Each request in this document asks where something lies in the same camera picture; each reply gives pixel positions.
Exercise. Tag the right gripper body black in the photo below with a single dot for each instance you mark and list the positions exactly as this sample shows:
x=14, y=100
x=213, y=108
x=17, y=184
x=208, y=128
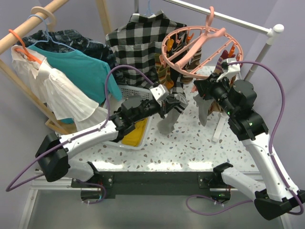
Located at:
x=216, y=90

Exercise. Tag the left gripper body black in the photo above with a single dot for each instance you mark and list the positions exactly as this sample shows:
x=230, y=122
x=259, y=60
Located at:
x=159, y=107

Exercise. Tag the grey yellow sock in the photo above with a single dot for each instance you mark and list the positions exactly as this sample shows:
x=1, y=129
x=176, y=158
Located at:
x=203, y=108

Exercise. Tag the pink round clip hanger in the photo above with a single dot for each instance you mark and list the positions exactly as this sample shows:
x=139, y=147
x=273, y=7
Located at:
x=203, y=53

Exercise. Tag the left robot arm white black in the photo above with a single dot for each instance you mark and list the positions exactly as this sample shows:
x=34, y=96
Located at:
x=55, y=155

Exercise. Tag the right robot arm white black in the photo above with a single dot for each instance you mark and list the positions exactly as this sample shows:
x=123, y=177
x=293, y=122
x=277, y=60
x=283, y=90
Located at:
x=278, y=194

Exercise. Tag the light blue hanger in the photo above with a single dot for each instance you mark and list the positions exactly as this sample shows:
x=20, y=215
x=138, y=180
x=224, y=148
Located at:
x=49, y=38

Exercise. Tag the orange clothes hanger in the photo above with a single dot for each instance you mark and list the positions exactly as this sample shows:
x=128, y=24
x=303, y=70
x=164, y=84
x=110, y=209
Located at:
x=23, y=50

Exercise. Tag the olive striped hanging sock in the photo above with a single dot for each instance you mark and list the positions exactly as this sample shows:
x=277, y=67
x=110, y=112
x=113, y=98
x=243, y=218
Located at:
x=163, y=73

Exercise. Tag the white laundry basket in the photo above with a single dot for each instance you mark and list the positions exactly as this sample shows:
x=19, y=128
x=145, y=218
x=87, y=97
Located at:
x=128, y=91

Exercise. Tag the black white checked shirt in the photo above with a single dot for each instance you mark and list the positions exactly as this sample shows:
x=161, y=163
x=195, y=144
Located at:
x=137, y=42

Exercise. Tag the teal cloth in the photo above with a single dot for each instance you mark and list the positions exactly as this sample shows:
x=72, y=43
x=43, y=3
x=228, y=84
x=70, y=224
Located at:
x=90, y=75

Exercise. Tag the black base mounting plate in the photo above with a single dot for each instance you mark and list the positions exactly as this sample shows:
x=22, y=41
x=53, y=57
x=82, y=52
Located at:
x=161, y=184

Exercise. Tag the white ruffled blouse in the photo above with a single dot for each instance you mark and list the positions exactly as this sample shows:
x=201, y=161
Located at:
x=68, y=103

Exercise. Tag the dark patterned garment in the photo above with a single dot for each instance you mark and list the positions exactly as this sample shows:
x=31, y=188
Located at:
x=73, y=39

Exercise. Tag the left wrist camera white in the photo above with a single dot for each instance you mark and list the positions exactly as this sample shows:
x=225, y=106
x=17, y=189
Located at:
x=160, y=92

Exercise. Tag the white rack foot bracket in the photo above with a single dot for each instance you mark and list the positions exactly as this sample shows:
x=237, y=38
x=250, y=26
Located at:
x=223, y=117

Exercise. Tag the metal clothes rail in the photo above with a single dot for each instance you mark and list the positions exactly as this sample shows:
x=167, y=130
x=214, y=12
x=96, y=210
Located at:
x=238, y=19

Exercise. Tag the wooden clothes rail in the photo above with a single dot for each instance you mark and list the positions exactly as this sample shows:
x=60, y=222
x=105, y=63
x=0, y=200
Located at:
x=30, y=24

